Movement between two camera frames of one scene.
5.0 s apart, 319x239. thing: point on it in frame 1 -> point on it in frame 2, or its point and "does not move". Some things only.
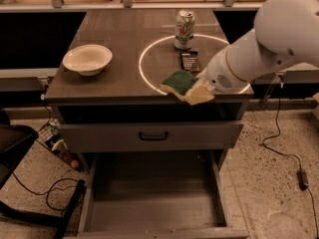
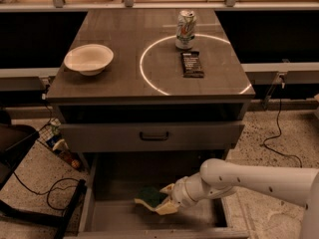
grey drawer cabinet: x=106 y=83 does not move
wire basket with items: x=50 y=136 does not move
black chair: x=15 y=139 does not move
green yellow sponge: x=178 y=83 -> x=151 y=196
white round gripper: x=219 y=73 -> x=178 y=190
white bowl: x=88 y=59 does not move
